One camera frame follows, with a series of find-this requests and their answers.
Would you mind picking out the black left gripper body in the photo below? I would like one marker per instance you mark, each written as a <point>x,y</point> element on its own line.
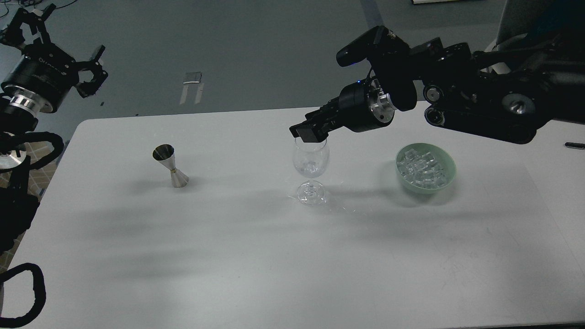
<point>47,72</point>

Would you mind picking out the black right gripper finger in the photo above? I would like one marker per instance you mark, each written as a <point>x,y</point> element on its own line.
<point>311,131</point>
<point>317,115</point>

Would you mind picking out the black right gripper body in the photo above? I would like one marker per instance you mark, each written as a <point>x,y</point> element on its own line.
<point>360,107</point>

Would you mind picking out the silver steel jigger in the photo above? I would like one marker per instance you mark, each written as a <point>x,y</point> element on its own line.
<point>165,155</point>

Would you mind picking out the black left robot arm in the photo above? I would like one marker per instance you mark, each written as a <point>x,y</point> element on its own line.
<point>19,120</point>

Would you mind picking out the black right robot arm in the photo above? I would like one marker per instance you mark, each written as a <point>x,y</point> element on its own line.
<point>504,95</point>

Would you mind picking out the clear wine glass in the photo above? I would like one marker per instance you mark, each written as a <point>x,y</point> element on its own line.
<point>311,161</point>

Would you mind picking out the pile of clear ice cubes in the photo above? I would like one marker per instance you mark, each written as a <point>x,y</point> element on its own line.
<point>422,169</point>

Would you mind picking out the green bowl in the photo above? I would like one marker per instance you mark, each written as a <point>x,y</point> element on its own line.
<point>443,156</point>

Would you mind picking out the beige checkered cushion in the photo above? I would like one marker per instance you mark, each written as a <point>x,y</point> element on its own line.
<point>37,184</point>

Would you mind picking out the grey office chair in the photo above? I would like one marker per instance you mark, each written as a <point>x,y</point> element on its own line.
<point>537,35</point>

